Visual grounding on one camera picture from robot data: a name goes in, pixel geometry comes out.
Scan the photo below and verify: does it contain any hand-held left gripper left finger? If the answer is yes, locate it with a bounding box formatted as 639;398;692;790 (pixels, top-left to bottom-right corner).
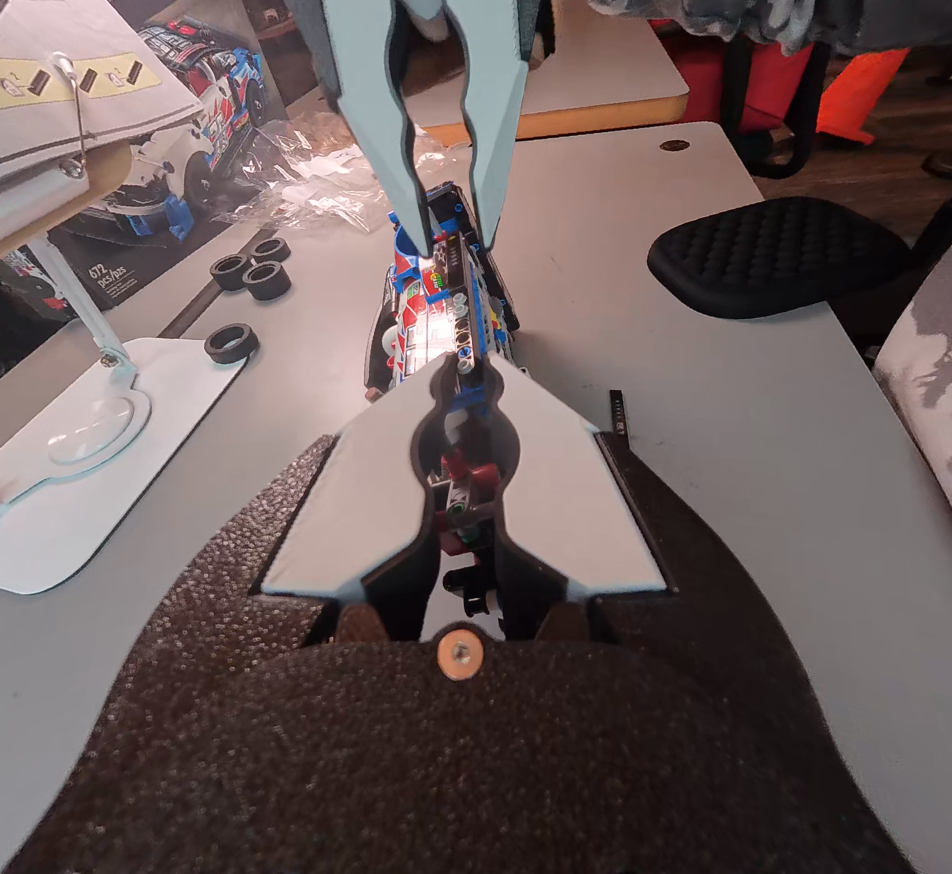
260;355;455;603

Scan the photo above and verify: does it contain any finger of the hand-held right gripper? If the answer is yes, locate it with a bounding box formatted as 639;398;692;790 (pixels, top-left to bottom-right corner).
440;0;533;252
312;0;434;259

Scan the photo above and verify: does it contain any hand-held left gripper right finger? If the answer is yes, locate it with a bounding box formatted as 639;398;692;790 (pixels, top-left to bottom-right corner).
483;353;668;603

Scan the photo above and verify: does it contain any brick-built toy race car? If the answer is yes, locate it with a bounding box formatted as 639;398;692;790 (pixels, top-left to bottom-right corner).
363;181;531;611

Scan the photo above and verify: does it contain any grey desk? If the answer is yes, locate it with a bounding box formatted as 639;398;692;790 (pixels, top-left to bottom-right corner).
0;89;952;874

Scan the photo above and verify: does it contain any grey table with wooden edge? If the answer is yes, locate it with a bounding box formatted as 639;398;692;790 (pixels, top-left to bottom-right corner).
405;0;691;146

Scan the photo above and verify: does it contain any race car set box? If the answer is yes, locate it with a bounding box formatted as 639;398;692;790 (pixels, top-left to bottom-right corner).
0;0;293;377

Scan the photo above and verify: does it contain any clear plastic bag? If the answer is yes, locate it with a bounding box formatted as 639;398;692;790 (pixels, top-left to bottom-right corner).
212;112;466;235

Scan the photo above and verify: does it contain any instruction booklet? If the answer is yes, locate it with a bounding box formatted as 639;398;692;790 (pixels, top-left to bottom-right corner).
0;0;206;185

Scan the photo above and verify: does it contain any pale blue stand base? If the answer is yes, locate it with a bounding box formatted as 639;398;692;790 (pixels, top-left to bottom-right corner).
0;52;252;597

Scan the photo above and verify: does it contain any red object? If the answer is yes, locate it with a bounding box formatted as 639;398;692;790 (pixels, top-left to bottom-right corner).
647;19;819;140

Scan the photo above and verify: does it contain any black mesh chair seat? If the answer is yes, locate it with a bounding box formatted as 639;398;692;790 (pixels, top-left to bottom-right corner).
647;196;914;321

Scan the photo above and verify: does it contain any orange object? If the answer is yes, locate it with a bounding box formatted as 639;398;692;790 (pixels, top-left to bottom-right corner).
814;47;913;146

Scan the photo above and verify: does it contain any black chair frame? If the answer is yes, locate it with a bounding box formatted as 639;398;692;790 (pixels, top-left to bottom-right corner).
720;34;833;179

